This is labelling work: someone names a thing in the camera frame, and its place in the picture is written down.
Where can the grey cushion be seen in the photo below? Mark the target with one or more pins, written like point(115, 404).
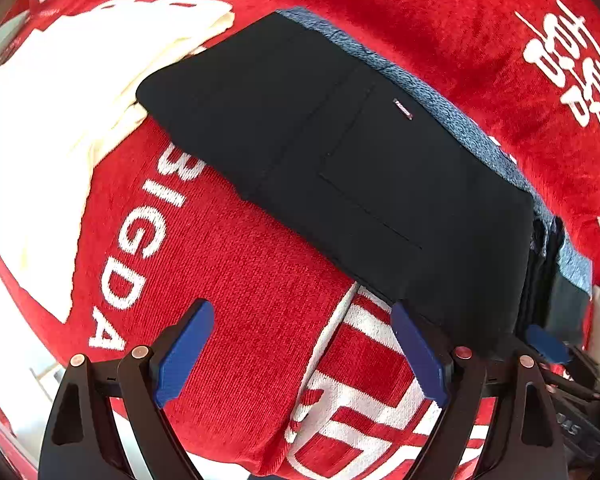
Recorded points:
point(7, 40)

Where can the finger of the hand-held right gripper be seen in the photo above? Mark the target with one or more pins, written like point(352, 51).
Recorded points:
point(547, 344)

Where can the black pants with floral trim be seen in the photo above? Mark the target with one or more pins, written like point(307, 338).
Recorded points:
point(330, 160)

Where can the red printed blanket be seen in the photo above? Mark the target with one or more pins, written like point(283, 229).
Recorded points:
point(255, 285)

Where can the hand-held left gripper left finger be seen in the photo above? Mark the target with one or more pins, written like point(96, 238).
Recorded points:
point(182, 355)

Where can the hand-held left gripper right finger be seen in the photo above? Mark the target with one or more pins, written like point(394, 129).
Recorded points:
point(422, 355)

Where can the cream folded garment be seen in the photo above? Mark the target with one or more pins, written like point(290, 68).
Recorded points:
point(30, 160)

